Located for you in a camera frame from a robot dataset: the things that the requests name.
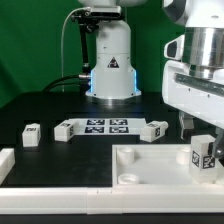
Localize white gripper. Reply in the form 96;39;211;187
162;60;224;159

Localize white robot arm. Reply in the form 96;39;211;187
78;0;224;158

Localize white U-shaped obstacle fence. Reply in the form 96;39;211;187
0;148;224;216

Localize AprilTag marker sheet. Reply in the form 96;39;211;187
70;118;146;135

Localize green backdrop curtain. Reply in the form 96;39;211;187
0;0;184;107

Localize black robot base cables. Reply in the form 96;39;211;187
41;75;92;93

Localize black camera on stand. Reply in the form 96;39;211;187
70;5;122;79

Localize white camera cable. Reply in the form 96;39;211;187
60;7;88;93

